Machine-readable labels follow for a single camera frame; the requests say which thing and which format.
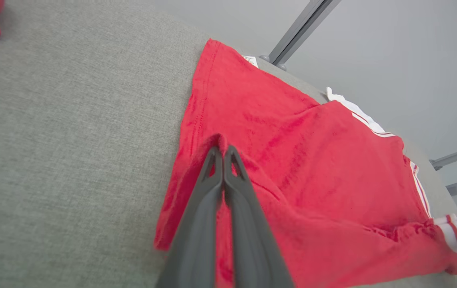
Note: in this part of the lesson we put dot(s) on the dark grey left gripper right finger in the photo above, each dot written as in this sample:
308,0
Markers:
252,248

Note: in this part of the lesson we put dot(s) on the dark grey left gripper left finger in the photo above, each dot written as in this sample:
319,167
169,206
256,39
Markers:
196,240

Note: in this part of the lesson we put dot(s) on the red white numbered jersey shirt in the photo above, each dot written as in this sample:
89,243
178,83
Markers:
312,160

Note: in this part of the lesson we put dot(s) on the grey metal partition post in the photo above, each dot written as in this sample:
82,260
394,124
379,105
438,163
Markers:
298,30

